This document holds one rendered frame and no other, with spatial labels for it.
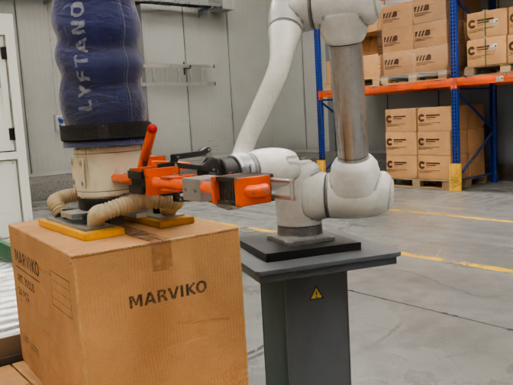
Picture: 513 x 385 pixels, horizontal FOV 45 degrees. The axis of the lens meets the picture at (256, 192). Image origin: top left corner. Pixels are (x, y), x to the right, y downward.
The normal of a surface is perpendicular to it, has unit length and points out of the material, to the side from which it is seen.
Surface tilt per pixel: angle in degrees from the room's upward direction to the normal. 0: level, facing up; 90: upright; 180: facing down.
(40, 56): 90
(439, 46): 92
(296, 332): 90
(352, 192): 104
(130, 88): 74
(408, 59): 93
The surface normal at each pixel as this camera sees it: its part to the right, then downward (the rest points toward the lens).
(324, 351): 0.33, 0.10
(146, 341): 0.55, 0.07
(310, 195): -0.22, 0.07
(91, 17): 0.04, 0.00
